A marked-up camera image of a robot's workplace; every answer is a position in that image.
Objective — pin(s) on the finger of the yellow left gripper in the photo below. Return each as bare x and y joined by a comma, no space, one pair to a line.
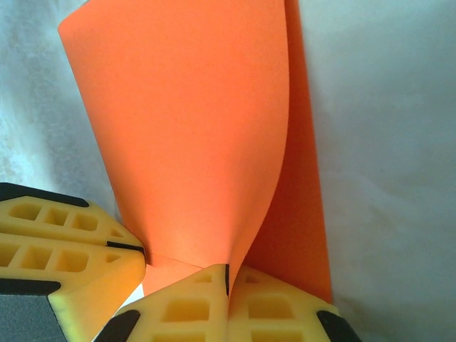
103,228
99,285

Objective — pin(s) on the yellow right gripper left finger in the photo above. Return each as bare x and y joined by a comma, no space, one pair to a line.
178,310

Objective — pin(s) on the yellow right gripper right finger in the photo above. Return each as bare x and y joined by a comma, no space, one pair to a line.
285,313

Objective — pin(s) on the orange paper sheet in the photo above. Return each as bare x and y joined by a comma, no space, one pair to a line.
178,124

